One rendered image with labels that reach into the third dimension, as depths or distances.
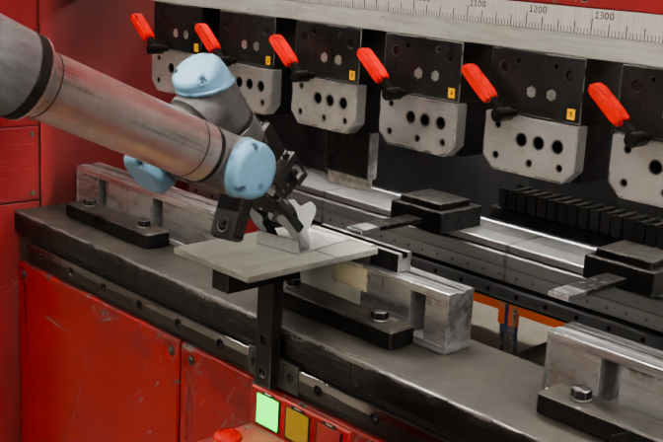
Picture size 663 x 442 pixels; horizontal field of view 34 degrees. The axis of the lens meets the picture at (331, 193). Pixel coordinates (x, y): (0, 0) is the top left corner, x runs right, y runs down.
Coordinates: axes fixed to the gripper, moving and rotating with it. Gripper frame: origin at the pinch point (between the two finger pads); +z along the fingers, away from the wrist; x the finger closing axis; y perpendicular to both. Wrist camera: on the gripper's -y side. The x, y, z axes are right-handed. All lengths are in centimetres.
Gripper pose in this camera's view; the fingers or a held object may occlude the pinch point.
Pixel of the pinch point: (287, 242)
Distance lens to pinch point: 168.5
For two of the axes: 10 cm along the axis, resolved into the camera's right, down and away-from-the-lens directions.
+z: 3.6, 6.5, 6.7
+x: -7.9, -1.8, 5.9
